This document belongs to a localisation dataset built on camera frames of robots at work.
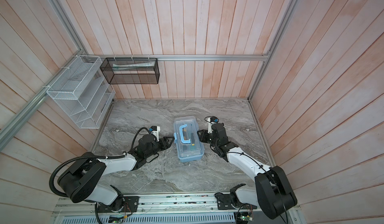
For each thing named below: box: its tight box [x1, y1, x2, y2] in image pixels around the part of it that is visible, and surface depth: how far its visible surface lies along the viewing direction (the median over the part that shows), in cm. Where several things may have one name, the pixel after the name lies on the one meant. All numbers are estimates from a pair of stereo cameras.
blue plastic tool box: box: [173, 116, 205, 163], surface depth 87 cm
